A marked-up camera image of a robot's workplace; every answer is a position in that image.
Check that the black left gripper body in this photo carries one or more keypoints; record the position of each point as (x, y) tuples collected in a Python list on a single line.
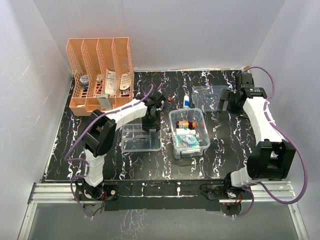
[(151, 122)]

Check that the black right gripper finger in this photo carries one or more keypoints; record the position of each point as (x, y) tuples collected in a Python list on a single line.
[(225, 94), (222, 105)]

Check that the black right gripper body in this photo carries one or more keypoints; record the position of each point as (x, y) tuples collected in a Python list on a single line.
[(235, 106)]

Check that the clear plastic box lid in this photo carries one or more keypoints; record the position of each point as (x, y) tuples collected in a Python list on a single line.
[(207, 98)]

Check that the clear divided tray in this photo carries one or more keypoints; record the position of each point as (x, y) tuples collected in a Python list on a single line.
[(135, 139)]

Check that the brown medicine bottle orange cap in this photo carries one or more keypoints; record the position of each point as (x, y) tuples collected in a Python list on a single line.
[(186, 125)]

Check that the white green medicine bottle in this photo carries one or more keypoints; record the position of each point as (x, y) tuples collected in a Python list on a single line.
[(185, 132)]

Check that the teal bandage packet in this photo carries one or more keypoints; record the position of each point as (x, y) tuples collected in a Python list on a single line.
[(186, 141)]

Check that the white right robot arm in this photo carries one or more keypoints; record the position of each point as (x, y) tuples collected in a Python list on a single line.
[(273, 155)]

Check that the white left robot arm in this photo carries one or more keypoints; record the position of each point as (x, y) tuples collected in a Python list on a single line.
[(100, 136)]

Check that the white medicine box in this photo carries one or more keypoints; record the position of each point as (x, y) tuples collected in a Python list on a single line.
[(104, 101)]

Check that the white blue bandage roll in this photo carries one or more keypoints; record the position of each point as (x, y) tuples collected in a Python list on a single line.
[(186, 101)]

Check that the clear plastic storage box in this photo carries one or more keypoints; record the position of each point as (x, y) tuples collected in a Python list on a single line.
[(202, 135)]

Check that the beige blister pack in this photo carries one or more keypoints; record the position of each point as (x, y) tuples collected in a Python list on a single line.
[(125, 81)]

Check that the white paper packet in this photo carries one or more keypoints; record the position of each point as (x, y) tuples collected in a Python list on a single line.
[(110, 83)]

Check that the orange plastic file organizer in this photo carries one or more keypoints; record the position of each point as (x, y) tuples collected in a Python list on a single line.
[(93, 57)]

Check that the round blue white tin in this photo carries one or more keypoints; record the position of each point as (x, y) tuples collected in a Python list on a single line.
[(84, 80)]

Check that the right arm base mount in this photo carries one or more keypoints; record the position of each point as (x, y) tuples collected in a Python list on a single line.
[(229, 197)]

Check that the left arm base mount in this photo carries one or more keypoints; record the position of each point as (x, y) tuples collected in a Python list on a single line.
[(97, 195)]

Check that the aluminium frame rail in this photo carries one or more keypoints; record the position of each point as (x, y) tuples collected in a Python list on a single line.
[(157, 210)]

